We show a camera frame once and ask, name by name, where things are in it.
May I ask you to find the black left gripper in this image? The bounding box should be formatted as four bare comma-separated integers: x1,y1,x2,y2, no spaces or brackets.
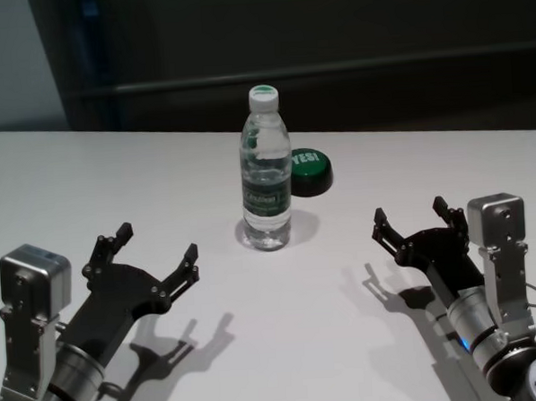
56,218,205,363

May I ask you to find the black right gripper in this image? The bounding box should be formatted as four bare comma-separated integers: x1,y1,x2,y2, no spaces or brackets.
370,193,486,301

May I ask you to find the clear Cestbon water bottle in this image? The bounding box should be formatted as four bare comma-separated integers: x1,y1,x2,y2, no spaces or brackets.
234,83,297,253

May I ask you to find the green YES push button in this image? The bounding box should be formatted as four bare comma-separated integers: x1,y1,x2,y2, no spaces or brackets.
287,145,335,198

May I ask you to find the blue metal shelf upright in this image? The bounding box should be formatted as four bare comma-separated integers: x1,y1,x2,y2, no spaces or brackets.
77,0,126,133

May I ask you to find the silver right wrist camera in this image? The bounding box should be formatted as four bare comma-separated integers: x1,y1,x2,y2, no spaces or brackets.
465,190,536,333

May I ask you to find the grey horizontal metal rail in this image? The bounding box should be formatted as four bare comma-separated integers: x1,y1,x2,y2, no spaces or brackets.
112,57,536,96

